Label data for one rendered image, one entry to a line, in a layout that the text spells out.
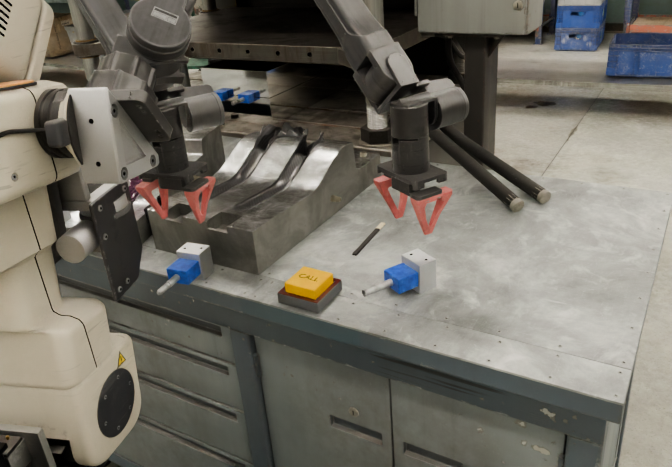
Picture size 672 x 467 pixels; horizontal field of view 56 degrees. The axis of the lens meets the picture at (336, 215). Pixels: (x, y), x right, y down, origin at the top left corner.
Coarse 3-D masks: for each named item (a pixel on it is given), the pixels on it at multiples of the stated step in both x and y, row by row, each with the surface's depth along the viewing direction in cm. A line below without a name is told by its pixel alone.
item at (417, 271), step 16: (416, 256) 106; (384, 272) 105; (400, 272) 104; (416, 272) 104; (432, 272) 105; (368, 288) 102; (384, 288) 103; (400, 288) 103; (416, 288) 106; (432, 288) 106
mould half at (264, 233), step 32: (320, 160) 132; (352, 160) 139; (224, 192) 129; (256, 192) 128; (288, 192) 127; (320, 192) 129; (352, 192) 141; (160, 224) 123; (192, 224) 118; (256, 224) 113; (288, 224) 121; (320, 224) 131; (224, 256) 117; (256, 256) 113
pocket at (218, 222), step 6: (216, 216) 119; (222, 216) 120; (228, 216) 119; (234, 216) 118; (240, 216) 117; (210, 222) 117; (216, 222) 119; (222, 222) 120; (228, 222) 120; (210, 228) 117; (216, 228) 119; (222, 228) 119
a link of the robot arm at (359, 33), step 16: (320, 0) 97; (336, 0) 95; (352, 0) 96; (336, 16) 96; (352, 16) 95; (368, 16) 96; (336, 32) 98; (352, 32) 94; (368, 32) 94; (384, 32) 95; (352, 48) 96; (368, 48) 93; (384, 48) 94; (400, 48) 95; (352, 64) 97; (368, 64) 97; (384, 64) 93; (368, 80) 96; (384, 80) 93; (368, 96) 97; (384, 96) 96
